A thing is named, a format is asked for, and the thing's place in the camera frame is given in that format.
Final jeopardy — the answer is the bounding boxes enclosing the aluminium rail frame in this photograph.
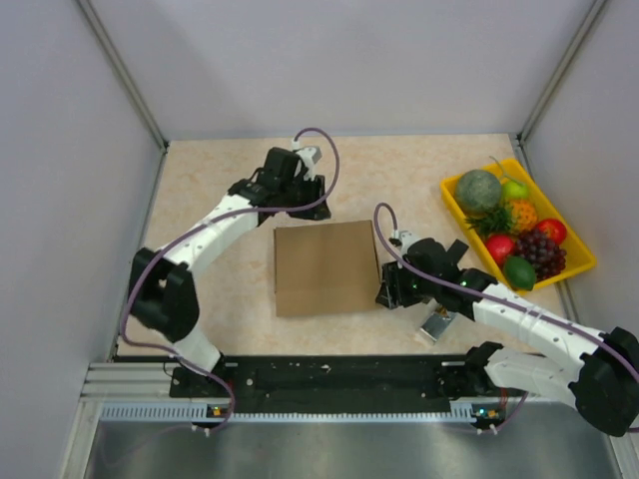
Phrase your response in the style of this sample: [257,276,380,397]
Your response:
[79,362,625,425]

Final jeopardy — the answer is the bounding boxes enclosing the orange pineapple toy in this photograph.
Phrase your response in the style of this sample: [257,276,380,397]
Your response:
[505,200,538,235]

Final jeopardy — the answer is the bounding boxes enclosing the red apple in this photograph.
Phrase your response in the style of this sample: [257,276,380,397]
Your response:
[485,235,515,267]
[535,218,567,244]

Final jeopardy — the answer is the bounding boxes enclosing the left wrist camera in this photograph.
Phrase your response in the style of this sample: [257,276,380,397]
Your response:
[291,140,322,171]

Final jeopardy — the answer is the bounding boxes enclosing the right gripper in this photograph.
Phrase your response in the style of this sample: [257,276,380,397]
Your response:
[375,257,439,309]

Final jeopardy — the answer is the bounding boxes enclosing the yellow plastic tray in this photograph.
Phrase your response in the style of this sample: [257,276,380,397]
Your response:
[440,159,597,293]

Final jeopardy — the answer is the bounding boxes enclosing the green lime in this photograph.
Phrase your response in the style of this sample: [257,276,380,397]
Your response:
[502,255,536,291]

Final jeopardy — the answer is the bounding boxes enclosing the brown cardboard box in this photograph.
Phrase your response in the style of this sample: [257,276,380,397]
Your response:
[274,220,380,318]

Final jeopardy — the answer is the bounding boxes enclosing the grey-green melon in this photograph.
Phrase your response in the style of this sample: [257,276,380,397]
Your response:
[454,170,502,215]

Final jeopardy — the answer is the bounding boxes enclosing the purple grapes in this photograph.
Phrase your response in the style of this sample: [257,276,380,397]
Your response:
[514,230,567,281]

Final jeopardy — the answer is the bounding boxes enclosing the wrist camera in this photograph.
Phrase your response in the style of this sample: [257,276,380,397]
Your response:
[291,140,322,171]
[388,230,420,254]

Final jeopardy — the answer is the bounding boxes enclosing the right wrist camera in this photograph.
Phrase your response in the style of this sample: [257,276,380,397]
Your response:
[388,230,420,254]

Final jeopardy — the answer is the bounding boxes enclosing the green apple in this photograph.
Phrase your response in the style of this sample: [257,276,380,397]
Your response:
[502,180,529,202]

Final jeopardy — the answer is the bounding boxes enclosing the black rectangular bar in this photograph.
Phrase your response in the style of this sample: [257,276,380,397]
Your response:
[445,239,469,265]

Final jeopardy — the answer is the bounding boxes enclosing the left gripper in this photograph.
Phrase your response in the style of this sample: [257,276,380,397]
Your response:
[279,173,330,222]

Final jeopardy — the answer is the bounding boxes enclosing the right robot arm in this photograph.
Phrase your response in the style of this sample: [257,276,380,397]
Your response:
[377,232,638,437]

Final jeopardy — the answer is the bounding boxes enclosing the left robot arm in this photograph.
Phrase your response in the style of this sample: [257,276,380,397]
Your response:
[127,143,330,396]

